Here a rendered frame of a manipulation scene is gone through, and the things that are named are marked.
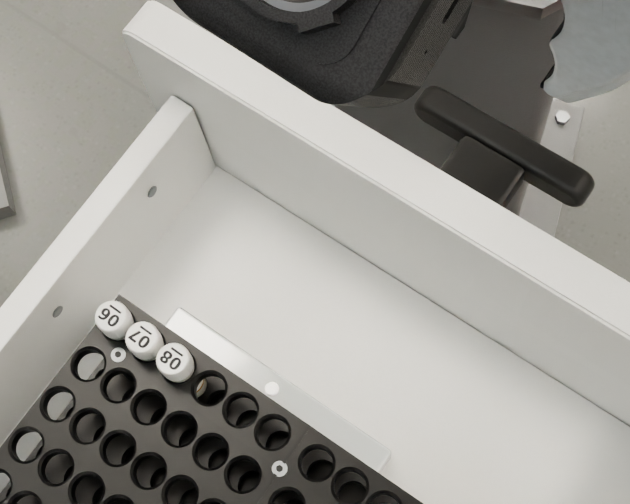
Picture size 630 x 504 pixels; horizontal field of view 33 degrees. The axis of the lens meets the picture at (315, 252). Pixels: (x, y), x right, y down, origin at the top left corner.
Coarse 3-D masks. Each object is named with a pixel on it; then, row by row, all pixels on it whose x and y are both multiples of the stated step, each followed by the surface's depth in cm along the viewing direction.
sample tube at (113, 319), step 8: (104, 304) 39; (112, 304) 39; (120, 304) 39; (96, 312) 39; (104, 312) 39; (112, 312) 39; (120, 312) 39; (128, 312) 39; (96, 320) 39; (104, 320) 39; (112, 320) 39; (120, 320) 39; (128, 320) 39; (104, 328) 39; (112, 328) 39; (120, 328) 39; (112, 336) 39; (120, 336) 40
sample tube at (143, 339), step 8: (128, 328) 39; (136, 328) 39; (144, 328) 39; (152, 328) 39; (128, 336) 39; (136, 336) 39; (144, 336) 39; (152, 336) 39; (160, 336) 39; (128, 344) 39; (136, 344) 39; (144, 344) 39; (152, 344) 39; (160, 344) 39; (136, 352) 39; (144, 352) 38; (152, 352) 39; (144, 360) 40; (152, 360) 40
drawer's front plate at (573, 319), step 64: (192, 64) 40; (256, 64) 40; (256, 128) 41; (320, 128) 39; (320, 192) 43; (384, 192) 38; (448, 192) 38; (384, 256) 45; (448, 256) 40; (512, 256) 37; (576, 256) 37; (512, 320) 42; (576, 320) 37; (576, 384) 44
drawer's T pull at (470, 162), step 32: (448, 96) 41; (448, 128) 41; (480, 128) 40; (512, 128) 41; (448, 160) 40; (480, 160) 40; (512, 160) 40; (544, 160) 40; (480, 192) 40; (512, 192) 40; (576, 192) 39
